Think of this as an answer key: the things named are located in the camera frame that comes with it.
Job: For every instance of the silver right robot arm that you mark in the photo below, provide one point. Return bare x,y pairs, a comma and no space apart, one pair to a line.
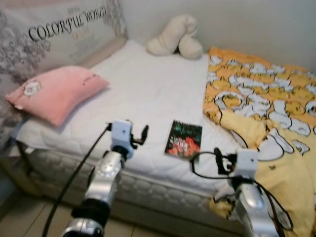
252,202

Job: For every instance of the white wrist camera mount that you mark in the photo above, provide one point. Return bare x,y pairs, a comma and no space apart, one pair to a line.
121,133
247,160

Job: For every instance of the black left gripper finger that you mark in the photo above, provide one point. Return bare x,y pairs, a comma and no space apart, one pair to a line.
144,133

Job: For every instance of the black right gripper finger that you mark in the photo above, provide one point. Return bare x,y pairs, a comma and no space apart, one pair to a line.
218,154

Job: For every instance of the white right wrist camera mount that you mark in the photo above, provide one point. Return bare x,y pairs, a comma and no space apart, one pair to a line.
247,160

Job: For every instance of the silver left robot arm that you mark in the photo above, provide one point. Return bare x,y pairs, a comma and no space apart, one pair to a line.
106,175

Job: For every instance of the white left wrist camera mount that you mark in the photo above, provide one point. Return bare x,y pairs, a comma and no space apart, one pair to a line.
121,133

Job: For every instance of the dark book with red picture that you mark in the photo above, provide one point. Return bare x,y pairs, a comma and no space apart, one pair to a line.
183,140

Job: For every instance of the pink pillow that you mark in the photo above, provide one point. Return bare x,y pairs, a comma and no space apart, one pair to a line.
59,91

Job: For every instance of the white quilted mattress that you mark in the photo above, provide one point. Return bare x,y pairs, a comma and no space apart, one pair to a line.
143,89

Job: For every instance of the yellow cartoon print blanket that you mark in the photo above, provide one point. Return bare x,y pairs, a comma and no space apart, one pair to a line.
256,84

